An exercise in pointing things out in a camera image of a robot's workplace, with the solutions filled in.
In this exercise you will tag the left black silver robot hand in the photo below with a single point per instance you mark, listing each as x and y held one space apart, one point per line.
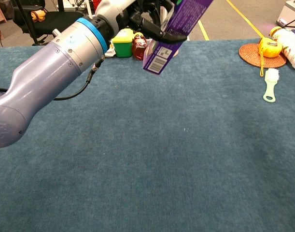
113 9

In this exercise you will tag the purple cardboard box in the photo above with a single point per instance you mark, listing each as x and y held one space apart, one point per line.
186 17

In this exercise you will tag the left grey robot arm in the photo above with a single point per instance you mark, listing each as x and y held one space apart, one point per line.
53 65

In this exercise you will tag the green container yellow lid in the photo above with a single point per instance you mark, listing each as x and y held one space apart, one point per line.
123 47

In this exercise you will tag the white red snack packet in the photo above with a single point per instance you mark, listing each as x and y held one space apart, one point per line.
110 52

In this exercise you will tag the red honey bottle yellow cap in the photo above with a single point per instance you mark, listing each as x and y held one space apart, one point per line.
138 50

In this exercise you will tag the black office chair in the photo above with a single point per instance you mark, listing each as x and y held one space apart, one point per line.
58 19

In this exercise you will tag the yellow brown plush toy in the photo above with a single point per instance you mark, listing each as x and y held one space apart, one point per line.
38 15

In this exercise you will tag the black light stand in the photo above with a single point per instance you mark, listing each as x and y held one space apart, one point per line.
27 21

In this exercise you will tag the round woven brown coaster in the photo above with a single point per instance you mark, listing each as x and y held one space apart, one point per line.
249 55

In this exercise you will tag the blue carpet mat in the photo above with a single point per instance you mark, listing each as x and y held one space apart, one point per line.
137 157

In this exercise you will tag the yellow tape measure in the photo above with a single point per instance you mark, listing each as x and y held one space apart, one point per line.
270 48

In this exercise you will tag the mint green brush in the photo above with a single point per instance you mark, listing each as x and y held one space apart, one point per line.
270 87

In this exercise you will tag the white grey machine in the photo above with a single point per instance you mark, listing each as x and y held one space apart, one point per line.
289 12

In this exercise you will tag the tea bottle yellow cap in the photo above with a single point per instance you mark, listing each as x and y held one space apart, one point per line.
292 48

